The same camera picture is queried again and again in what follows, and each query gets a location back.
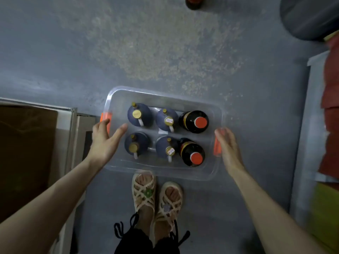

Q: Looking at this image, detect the person's left hand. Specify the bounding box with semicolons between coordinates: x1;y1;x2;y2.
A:
86;119;129;170

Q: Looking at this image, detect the person's right hand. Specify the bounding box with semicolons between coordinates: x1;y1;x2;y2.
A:
214;127;246;177

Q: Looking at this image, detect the rice vinegar jug green label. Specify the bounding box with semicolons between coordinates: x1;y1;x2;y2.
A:
127;102;154;128

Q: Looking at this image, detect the clear plastic bin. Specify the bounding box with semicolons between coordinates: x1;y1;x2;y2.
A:
100;85;226;181

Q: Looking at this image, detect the person's right forearm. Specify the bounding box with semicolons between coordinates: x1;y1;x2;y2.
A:
229;165;330;254

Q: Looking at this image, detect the person's left beige sandal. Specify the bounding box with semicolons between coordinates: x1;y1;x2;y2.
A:
131;171;157;212

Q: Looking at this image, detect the grey floor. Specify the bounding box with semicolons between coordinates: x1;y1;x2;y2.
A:
0;0;339;254

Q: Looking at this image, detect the brown cardboard sheet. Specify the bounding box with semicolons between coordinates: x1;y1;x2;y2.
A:
0;104;59;223

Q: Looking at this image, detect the yellow green packet stack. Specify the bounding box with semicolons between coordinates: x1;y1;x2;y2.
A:
309;182;339;253

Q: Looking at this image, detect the stack of red packets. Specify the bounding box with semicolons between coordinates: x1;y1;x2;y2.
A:
317;33;339;180

